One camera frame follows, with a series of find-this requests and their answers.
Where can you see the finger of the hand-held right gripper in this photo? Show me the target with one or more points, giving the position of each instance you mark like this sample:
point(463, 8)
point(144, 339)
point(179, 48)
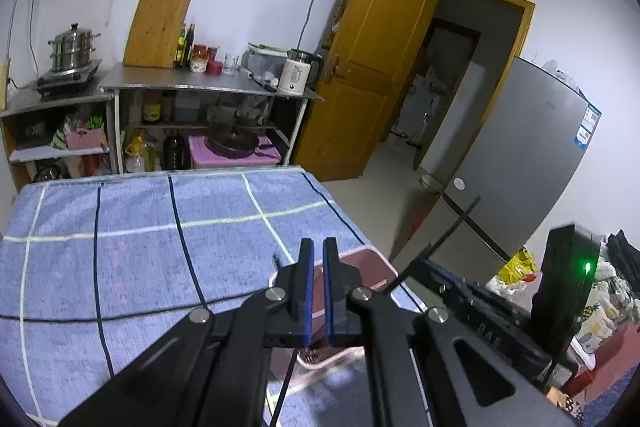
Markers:
point(440, 282)

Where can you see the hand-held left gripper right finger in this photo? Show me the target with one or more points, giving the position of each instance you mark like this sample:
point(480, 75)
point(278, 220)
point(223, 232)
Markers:
point(332, 302)

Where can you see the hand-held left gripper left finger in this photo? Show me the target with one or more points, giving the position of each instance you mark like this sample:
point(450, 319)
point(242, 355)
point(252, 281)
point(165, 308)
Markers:
point(306, 292)

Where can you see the pink plastic utensil holder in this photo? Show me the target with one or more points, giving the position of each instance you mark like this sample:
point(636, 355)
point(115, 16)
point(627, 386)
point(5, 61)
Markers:
point(372, 264)

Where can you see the printed plastic bags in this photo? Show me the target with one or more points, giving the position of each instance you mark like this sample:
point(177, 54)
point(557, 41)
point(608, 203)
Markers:
point(607, 302)

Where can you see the yellow plastic bag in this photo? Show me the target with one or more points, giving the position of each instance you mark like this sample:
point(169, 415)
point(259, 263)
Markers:
point(517, 267)

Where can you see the black garment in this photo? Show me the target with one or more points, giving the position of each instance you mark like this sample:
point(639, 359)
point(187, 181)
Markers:
point(625, 249)

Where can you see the silver refrigerator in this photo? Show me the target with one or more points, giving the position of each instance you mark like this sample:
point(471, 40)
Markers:
point(510, 147)

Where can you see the black frying pan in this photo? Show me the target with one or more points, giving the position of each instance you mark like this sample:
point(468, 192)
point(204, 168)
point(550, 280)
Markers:
point(232, 144)

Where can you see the pink plastic storage box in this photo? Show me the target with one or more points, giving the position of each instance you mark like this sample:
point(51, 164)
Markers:
point(200, 157)

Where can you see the blue checked tablecloth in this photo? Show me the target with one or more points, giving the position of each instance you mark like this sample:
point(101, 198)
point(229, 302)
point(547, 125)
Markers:
point(125, 257)

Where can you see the dark brown jug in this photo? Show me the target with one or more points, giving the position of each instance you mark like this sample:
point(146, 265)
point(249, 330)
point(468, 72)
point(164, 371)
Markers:
point(176, 152)

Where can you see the white electric kettle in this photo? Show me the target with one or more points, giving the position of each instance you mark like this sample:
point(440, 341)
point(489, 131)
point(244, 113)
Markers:
point(295, 74)

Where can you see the yellow wooden door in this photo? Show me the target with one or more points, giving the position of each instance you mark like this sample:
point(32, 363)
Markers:
point(370, 57)

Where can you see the steel kitchen table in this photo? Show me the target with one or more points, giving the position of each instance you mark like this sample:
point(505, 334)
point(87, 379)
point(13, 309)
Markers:
point(200, 81)

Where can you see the clear plastic food container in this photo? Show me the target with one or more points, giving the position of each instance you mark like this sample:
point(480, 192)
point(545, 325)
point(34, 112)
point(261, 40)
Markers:
point(262, 59)

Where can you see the clear drinking glass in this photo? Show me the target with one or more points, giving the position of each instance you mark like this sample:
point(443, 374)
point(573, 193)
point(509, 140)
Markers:
point(229, 66)

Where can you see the red round container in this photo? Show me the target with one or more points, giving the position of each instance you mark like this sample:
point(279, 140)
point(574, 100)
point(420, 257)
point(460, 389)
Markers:
point(215, 68)

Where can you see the pink woven basket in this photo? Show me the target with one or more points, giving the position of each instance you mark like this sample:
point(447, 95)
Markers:
point(85, 139)

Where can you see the dark oil bottle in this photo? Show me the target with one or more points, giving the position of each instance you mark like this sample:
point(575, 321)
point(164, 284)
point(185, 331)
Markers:
point(179, 49)
point(189, 47)

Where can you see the wooden cutting board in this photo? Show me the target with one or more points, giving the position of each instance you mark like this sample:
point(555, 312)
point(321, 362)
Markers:
point(156, 32)

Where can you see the black induction cooker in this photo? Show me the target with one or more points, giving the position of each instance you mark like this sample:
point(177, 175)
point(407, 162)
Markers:
point(65, 82)

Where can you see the low metal shelf unit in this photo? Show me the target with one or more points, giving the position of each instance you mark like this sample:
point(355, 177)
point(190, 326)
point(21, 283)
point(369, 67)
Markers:
point(30, 107)

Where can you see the stainless steel steamer pot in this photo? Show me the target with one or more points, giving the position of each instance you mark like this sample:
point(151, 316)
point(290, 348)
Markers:
point(74, 49)

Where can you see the beige power strip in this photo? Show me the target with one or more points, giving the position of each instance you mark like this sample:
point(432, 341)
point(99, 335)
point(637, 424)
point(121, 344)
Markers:
point(5, 82)

